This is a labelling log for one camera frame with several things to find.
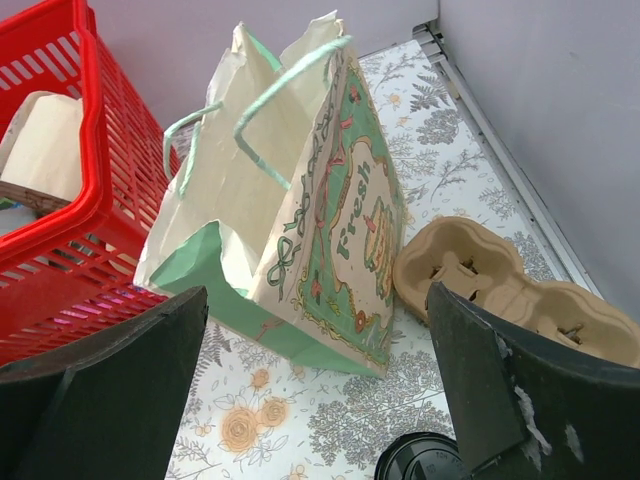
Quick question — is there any floral patterned table mat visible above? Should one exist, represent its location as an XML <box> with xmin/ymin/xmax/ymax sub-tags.
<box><xmin>166</xmin><ymin>41</ymin><xmax>570</xmax><ymax>479</ymax></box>

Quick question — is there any green illustrated paper bag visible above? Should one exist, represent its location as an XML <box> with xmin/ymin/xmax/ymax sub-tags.
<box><xmin>134</xmin><ymin>13</ymin><xmax>405</xmax><ymax>377</ymax></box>

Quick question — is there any aluminium frame rail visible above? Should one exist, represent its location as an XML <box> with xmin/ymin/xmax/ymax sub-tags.
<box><xmin>412</xmin><ymin>22</ymin><xmax>602</xmax><ymax>296</ymax></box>

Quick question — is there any red plastic shopping basket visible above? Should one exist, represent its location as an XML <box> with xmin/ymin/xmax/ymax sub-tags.
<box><xmin>1</xmin><ymin>1</ymin><xmax>179</xmax><ymax>364</ymax></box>

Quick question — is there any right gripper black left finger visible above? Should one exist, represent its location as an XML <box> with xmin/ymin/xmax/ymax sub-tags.
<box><xmin>1</xmin><ymin>287</ymin><xmax>208</xmax><ymax>479</ymax></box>

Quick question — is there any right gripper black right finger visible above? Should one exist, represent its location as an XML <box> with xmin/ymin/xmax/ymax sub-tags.
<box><xmin>425</xmin><ymin>282</ymin><xmax>639</xmax><ymax>479</ymax></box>

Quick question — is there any black coffee cup lid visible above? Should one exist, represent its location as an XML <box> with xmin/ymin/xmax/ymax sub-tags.
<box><xmin>374</xmin><ymin>432</ymin><xmax>471</xmax><ymax>480</ymax></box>

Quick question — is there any brown cardboard cup carrier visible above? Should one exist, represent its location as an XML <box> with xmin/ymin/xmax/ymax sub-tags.
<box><xmin>393</xmin><ymin>216</ymin><xmax>639</xmax><ymax>368</ymax></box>

